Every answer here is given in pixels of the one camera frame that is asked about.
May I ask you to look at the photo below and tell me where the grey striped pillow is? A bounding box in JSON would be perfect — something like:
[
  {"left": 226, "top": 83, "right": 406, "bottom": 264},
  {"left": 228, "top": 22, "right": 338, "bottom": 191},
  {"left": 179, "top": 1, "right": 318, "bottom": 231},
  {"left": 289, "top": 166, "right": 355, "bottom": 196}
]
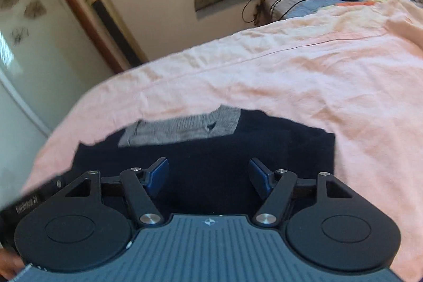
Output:
[{"left": 261, "top": 0, "right": 394, "bottom": 26}]

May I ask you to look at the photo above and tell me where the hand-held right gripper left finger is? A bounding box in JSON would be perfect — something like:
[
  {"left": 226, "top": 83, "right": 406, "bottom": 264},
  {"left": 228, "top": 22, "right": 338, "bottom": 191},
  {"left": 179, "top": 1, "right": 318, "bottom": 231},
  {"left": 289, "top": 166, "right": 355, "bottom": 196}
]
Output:
[{"left": 64, "top": 157, "right": 170, "bottom": 228}]

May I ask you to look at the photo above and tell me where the gold tower air conditioner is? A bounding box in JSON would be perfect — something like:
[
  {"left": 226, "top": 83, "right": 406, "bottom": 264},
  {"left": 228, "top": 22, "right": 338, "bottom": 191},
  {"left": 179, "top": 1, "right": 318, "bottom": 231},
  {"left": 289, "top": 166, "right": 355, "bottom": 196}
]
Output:
[{"left": 77, "top": 0, "right": 149, "bottom": 68}]

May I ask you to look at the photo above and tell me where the person's left hand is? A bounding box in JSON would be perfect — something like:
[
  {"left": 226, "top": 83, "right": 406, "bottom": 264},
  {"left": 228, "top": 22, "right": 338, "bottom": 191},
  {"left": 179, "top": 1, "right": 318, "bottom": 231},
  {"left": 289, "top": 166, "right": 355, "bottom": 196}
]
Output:
[{"left": 0, "top": 249, "right": 25, "bottom": 281}]

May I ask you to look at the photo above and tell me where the grey and navy knit sweater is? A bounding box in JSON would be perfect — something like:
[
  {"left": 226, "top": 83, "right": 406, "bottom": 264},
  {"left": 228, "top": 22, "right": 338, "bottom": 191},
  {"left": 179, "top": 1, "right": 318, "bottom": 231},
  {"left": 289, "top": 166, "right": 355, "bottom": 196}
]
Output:
[{"left": 61, "top": 105, "right": 336, "bottom": 220}]

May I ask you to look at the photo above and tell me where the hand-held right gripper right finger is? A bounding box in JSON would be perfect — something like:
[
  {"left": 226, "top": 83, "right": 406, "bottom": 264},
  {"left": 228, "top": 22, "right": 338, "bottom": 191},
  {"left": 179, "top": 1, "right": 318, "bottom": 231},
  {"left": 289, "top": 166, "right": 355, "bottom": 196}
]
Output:
[{"left": 248, "top": 157, "right": 354, "bottom": 227}]

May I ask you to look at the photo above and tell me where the pink blanket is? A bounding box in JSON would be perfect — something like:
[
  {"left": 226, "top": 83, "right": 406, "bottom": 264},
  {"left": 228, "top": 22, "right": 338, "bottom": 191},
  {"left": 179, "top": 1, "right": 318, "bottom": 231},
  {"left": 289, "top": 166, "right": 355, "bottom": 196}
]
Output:
[{"left": 20, "top": 0, "right": 423, "bottom": 282}]

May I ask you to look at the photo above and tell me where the wooden door frame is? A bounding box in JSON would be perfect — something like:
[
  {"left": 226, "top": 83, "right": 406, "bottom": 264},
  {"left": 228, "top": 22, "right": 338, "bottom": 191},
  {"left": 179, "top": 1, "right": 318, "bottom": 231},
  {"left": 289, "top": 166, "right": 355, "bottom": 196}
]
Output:
[{"left": 33, "top": 0, "right": 131, "bottom": 74}]

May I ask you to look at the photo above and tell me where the white patterned wardrobe door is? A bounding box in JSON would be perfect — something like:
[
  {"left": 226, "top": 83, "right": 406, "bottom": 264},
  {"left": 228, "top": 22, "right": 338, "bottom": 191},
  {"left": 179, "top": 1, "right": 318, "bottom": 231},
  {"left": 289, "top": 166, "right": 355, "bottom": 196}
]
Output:
[{"left": 0, "top": 0, "right": 114, "bottom": 203}]

